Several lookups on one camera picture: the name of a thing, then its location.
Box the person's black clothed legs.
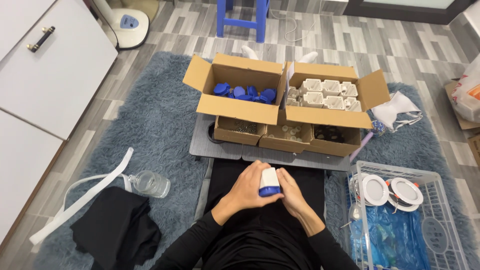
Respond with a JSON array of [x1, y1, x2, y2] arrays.
[[195, 159, 331, 270]]

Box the blue plastic bag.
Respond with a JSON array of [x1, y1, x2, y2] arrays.
[[345, 176, 432, 270]]

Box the blue-grey shaggy rug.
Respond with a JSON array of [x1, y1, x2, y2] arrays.
[[33, 51, 480, 270]]

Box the white cabinet with black handle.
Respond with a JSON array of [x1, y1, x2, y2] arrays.
[[0, 0, 119, 253]]

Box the white round downlight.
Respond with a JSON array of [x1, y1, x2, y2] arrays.
[[386, 177, 424, 212], [349, 174, 390, 207]]

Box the person's left foot white sock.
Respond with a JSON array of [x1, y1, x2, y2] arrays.
[[241, 45, 260, 61]]

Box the white floor fan base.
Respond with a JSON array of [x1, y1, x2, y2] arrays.
[[92, 0, 151, 50]]

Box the cardboard box of white housings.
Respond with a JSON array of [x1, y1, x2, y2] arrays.
[[279, 60, 391, 130]]

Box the white socket box blue lid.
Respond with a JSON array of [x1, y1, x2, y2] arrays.
[[258, 167, 281, 197]]

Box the grey low folding table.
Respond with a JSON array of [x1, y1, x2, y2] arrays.
[[189, 112, 352, 172]]

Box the small cardboard box of screws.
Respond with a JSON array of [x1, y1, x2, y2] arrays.
[[214, 115, 267, 146]]

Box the group of white socket housings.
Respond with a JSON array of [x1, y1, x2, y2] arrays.
[[286, 78, 363, 112]]

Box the small cardboard box black rings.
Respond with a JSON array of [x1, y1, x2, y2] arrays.
[[304, 124, 362, 157]]

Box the small cardboard box white caps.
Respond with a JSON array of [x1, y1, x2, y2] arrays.
[[259, 120, 313, 154]]

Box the white plastic crate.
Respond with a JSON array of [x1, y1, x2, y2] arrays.
[[340, 160, 471, 270]]

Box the white cable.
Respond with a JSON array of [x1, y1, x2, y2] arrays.
[[269, 8, 316, 43]]

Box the blue plastic stool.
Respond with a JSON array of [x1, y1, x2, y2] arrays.
[[216, 0, 270, 44]]

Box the cardboard box of blue lids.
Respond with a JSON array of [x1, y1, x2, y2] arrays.
[[182, 52, 288, 126]]

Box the black folded cloth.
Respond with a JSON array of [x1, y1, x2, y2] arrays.
[[70, 186, 163, 270]]

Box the white fabric strap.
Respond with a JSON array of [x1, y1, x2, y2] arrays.
[[29, 147, 134, 246]]

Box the white plastic bag red print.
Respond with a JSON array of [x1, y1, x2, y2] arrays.
[[451, 53, 480, 124]]

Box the person's foot white sock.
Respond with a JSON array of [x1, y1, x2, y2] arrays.
[[241, 45, 260, 61], [298, 51, 319, 64]]

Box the person's left hand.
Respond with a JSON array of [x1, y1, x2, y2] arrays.
[[217, 160, 284, 215]]

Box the person's right foot white sock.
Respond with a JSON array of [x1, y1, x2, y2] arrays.
[[298, 51, 319, 64]]

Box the heap of blue lids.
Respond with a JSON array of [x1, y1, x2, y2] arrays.
[[213, 82, 277, 105]]

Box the clear plastic water bottle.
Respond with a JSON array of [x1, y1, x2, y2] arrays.
[[128, 170, 171, 199]]

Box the person's right hand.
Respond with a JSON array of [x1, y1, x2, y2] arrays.
[[275, 167, 311, 220]]

